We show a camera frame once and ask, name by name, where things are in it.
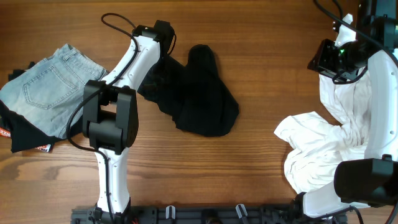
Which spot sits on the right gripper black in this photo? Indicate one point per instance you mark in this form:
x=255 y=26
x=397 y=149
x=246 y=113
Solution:
x=319 y=63

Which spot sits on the black polo shirt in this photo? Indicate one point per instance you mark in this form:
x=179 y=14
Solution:
x=193 y=94

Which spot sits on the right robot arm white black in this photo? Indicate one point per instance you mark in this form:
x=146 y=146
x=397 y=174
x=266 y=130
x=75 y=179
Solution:
x=371 y=181

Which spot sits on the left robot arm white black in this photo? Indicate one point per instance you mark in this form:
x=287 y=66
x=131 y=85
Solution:
x=110 y=117

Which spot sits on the white crumpled shirt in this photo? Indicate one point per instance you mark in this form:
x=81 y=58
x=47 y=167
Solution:
x=318 y=146

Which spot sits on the light blue folded jeans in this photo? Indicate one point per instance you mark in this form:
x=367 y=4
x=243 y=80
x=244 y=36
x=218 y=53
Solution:
x=48 y=93

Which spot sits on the black folded shirt under jeans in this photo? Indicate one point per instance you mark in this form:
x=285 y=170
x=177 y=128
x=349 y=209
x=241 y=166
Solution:
x=24 y=135

